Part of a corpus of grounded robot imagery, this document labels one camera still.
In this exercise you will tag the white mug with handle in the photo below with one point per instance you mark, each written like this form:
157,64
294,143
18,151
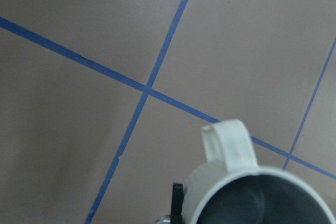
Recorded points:
230,187

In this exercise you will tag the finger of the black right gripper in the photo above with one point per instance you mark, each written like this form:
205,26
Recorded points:
177,203

